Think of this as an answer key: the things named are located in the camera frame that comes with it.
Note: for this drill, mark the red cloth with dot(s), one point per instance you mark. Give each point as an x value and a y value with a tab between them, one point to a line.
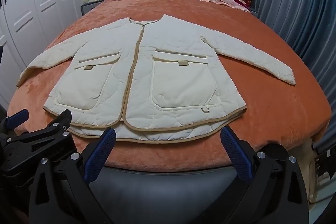
241	2

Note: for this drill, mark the white panelled wardrobe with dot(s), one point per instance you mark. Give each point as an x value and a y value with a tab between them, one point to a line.
26	8

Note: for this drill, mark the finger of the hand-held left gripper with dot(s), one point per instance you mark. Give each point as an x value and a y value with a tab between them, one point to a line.
17	116
61	121

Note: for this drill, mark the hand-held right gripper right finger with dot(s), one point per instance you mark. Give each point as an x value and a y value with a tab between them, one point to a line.
236	155

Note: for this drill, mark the dark grey nightstand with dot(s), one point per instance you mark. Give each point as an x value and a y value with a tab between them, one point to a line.
89	6

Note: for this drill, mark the grey-blue curtain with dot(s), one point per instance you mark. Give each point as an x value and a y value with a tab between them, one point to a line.
302	3

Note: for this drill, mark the dark upholstered bed footboard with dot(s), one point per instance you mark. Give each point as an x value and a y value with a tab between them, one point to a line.
162	192

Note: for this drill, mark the cream quilted jacket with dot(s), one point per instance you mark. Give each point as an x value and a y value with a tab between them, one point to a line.
168	82

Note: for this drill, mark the orange plush blanket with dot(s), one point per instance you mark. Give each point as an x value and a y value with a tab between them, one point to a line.
236	19

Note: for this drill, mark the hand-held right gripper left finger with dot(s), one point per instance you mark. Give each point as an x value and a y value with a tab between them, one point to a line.
101	154

